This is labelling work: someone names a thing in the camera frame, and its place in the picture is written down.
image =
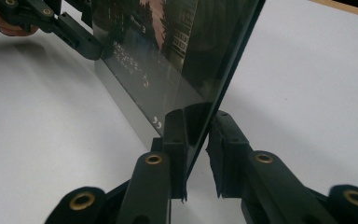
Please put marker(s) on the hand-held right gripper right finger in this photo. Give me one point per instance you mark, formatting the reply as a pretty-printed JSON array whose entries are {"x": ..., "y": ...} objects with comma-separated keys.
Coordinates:
[{"x": 261, "y": 186}]

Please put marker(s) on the white paper sheet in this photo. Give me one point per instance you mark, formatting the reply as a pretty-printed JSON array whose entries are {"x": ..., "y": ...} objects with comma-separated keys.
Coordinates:
[{"x": 307, "y": 93}]

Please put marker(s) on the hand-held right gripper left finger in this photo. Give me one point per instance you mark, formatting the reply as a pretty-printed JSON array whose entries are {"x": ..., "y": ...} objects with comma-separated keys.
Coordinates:
[{"x": 150, "y": 186}]

